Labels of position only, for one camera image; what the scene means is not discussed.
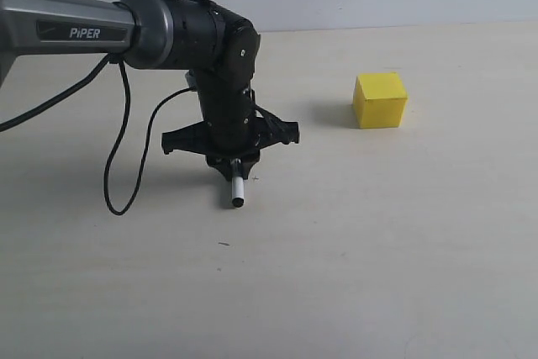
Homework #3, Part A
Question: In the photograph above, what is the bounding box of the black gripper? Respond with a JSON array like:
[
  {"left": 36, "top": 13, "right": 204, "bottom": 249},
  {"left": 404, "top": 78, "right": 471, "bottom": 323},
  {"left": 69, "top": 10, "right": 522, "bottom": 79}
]
[{"left": 161, "top": 110, "right": 299, "bottom": 177}]

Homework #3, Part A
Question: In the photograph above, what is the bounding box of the black and white marker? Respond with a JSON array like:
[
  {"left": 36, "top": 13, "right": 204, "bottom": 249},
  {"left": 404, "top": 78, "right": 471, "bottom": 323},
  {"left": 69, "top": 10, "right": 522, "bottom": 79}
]
[{"left": 230, "top": 159, "right": 245, "bottom": 208}]

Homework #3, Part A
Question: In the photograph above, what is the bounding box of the yellow cube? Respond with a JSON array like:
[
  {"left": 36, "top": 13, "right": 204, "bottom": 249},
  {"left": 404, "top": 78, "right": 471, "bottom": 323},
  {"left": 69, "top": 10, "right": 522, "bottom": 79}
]
[{"left": 352, "top": 71, "right": 408, "bottom": 129}]

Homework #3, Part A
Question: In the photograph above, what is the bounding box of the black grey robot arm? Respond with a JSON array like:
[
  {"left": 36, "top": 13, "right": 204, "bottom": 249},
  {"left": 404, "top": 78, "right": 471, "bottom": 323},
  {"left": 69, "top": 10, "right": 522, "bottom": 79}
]
[{"left": 1, "top": 0, "right": 299, "bottom": 177}]

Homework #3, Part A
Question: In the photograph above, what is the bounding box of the black cable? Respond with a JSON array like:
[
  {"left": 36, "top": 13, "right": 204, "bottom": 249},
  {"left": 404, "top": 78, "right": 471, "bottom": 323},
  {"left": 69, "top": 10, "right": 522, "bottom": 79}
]
[{"left": 0, "top": 0, "right": 230, "bottom": 215}]

